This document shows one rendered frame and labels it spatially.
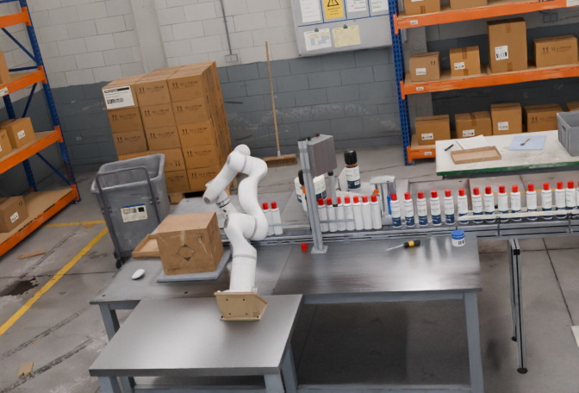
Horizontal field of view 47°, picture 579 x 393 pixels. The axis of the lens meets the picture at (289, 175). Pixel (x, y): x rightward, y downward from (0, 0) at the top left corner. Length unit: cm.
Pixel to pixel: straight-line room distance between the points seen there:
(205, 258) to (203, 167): 358
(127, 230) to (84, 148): 359
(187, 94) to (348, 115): 219
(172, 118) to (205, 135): 39
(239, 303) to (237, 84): 547
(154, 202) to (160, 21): 330
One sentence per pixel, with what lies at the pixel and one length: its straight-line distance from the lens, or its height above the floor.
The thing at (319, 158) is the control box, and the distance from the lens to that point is 369.
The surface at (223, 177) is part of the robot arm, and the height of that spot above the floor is 129.
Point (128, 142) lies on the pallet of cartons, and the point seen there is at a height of 77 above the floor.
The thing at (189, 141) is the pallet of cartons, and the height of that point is 70.
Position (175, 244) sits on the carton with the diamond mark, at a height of 104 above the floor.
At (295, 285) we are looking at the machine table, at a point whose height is 83.
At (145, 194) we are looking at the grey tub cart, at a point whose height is 67.
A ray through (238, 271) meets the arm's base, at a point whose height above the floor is 104.
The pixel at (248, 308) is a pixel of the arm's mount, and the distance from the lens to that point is 331.
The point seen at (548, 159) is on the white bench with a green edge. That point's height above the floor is 80.
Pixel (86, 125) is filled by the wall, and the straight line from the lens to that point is 945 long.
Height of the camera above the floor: 251
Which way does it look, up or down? 19 degrees down
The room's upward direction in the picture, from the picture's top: 9 degrees counter-clockwise
